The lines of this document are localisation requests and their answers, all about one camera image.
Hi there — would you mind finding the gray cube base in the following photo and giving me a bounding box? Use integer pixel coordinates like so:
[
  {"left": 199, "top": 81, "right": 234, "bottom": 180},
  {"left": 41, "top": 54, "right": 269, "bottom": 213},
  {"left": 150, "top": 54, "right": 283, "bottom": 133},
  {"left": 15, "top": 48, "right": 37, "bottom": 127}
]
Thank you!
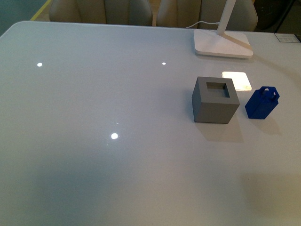
[{"left": 192, "top": 77, "right": 240, "bottom": 124}]

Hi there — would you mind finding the label sticker on table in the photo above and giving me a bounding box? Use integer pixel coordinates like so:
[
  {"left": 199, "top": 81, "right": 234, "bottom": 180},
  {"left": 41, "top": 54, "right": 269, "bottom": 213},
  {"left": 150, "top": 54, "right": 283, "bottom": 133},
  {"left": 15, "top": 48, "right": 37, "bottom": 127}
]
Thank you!
[{"left": 274, "top": 33, "right": 301, "bottom": 43}]

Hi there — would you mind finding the white desk lamp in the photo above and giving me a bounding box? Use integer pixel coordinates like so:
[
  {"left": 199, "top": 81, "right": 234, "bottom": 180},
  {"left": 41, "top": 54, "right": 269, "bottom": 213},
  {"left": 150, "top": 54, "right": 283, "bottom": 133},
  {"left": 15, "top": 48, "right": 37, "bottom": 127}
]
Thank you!
[{"left": 194, "top": 0, "right": 253, "bottom": 59}]

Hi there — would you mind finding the beige chair left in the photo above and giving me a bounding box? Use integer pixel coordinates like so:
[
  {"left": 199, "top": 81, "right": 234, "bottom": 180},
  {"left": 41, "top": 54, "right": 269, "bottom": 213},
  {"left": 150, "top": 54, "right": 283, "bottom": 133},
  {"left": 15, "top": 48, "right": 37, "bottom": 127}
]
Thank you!
[{"left": 49, "top": 0, "right": 153, "bottom": 26}]

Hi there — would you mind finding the beige chair right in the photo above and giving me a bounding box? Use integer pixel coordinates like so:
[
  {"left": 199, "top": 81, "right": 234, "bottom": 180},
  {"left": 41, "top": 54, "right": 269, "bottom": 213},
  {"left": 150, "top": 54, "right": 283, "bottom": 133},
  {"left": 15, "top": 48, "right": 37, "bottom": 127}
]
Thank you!
[{"left": 156, "top": 0, "right": 258, "bottom": 31}]

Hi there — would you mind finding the blue block part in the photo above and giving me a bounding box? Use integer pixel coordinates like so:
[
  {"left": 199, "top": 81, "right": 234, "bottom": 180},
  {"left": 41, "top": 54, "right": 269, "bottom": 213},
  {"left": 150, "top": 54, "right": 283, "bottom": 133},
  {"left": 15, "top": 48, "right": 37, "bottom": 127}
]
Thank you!
[{"left": 245, "top": 86, "right": 280, "bottom": 120}]

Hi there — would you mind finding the beige chair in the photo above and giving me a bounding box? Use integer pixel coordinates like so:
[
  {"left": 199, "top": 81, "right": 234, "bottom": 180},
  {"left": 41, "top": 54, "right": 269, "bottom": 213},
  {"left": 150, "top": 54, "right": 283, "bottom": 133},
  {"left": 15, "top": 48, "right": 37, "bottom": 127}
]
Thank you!
[
  {"left": 156, "top": 0, "right": 258, "bottom": 31},
  {"left": 49, "top": 0, "right": 153, "bottom": 26}
]

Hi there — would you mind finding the white lamp cable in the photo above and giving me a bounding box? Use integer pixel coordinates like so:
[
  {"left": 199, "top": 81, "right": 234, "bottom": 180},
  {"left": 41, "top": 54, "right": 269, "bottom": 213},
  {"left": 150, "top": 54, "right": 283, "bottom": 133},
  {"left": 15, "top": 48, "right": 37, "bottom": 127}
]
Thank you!
[{"left": 185, "top": 21, "right": 220, "bottom": 30}]

